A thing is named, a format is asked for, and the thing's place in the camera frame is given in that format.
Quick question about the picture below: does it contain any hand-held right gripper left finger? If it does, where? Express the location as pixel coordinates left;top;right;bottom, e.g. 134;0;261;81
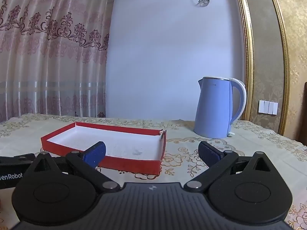
26;141;121;193

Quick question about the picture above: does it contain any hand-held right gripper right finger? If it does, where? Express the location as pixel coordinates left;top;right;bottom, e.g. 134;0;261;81
184;140;279;193

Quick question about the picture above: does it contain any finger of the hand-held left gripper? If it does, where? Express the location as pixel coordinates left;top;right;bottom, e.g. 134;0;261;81
0;153;36;165

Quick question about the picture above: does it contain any red shallow cardboard box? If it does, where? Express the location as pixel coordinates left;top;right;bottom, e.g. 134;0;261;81
40;122;167;175

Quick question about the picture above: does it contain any blue electric kettle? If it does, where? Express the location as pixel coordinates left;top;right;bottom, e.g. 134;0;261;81
193;77;247;139

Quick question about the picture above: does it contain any patterned pink curtain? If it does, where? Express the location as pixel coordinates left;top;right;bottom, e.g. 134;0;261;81
0;0;118;123

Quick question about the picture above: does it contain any white light switch panel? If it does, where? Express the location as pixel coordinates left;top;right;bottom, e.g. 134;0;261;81
258;101;279;115

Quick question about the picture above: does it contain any gold curved wall moulding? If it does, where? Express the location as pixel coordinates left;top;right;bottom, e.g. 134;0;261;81
265;0;291;137
234;0;255;121

